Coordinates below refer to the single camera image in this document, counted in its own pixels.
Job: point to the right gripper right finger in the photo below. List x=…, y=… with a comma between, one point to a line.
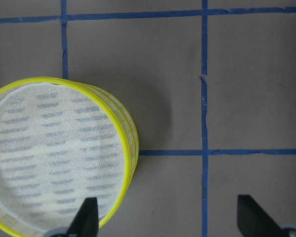
x=253, y=221

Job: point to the yellow steamer layer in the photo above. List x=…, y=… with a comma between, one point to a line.
x=123, y=123
x=57, y=148

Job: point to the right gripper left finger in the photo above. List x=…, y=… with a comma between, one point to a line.
x=86, y=221

